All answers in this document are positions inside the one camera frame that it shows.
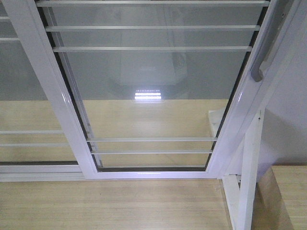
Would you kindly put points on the white framed sliding glass door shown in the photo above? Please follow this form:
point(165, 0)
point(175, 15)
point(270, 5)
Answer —
point(141, 88)

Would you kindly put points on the light wooden box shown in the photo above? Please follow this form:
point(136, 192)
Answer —
point(281, 198)

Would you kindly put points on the light wooden floor platform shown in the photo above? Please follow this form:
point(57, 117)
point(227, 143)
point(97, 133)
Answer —
point(118, 204)

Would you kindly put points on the white diagonal support brace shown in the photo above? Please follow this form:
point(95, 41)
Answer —
point(239, 179)

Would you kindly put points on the fixed white framed glass panel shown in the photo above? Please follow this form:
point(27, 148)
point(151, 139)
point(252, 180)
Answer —
point(33, 146)

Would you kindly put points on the white door jamb frame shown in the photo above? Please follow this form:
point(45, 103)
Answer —
point(249, 98)

